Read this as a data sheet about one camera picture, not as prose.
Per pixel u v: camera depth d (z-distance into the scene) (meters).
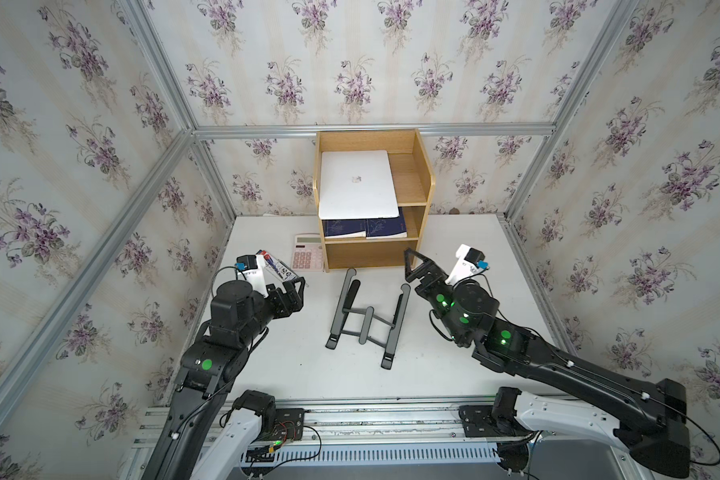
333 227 0.93
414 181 0.86
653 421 0.40
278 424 0.73
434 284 0.56
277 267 1.03
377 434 0.73
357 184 0.84
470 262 0.56
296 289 0.60
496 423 0.65
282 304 0.58
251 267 0.56
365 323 0.86
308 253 1.07
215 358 0.44
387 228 0.93
